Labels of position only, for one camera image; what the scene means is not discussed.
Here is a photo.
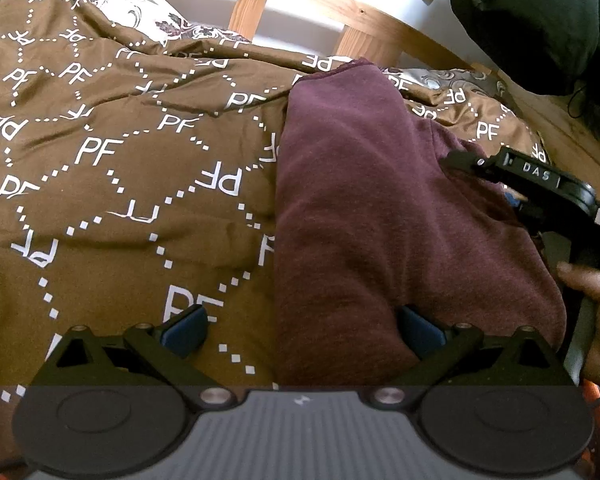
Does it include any dark cloth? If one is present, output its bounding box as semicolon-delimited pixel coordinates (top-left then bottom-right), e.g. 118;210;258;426
449;0;600;133

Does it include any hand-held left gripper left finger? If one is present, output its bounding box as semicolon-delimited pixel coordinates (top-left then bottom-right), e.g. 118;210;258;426
42;305;237;409

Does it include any black cable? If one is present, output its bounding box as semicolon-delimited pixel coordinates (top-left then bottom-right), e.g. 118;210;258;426
0;457;28;480

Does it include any brown printed blanket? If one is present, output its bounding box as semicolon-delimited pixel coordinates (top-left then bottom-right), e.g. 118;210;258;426
0;0;551;461

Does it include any wooden bed frame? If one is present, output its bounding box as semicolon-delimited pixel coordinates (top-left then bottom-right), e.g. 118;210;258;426
22;0;600;188

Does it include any maroon sweater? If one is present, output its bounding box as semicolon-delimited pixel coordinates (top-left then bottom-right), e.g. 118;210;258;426
274;58;567;387

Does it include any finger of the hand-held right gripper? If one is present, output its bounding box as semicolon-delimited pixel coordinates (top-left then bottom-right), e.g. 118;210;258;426
442;150;507;182

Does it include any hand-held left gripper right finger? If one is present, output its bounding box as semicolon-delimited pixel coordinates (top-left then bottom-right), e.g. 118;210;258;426
367;305;565;409

